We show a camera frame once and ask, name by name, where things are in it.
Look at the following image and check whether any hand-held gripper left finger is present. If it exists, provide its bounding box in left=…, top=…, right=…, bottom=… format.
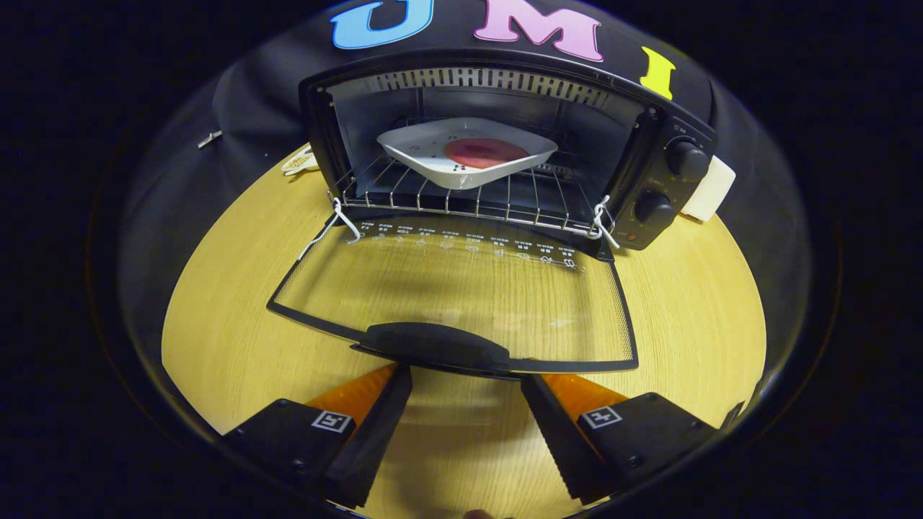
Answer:
left=220, top=363, right=413, bottom=509

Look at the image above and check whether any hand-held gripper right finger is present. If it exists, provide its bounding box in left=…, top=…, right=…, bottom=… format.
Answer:
left=521, top=373, right=718, bottom=505

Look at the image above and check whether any black toaster oven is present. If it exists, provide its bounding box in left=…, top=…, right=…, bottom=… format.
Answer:
left=267, top=49, right=720, bottom=381

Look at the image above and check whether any white square plate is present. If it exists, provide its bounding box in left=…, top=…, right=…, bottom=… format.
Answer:
left=377, top=117, right=559, bottom=190

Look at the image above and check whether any pink ham slice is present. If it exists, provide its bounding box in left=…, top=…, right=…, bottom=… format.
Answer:
left=444, top=138, right=529, bottom=169

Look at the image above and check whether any white bread toaster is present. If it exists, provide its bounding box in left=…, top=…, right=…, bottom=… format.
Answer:
left=680, top=155, right=737, bottom=223

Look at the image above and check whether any white divided snack dish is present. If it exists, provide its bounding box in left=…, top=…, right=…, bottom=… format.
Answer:
left=281, top=144, right=319, bottom=177

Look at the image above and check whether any black backdrop cloth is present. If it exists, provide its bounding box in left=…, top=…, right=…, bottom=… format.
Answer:
left=119, top=0, right=812, bottom=361

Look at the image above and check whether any white string tie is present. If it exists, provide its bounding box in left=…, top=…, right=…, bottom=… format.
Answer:
left=298, top=198, right=362, bottom=262
left=587, top=195, right=620, bottom=251

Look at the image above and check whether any wire oven rack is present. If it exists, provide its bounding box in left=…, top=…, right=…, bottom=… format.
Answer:
left=335, top=155, right=614, bottom=236

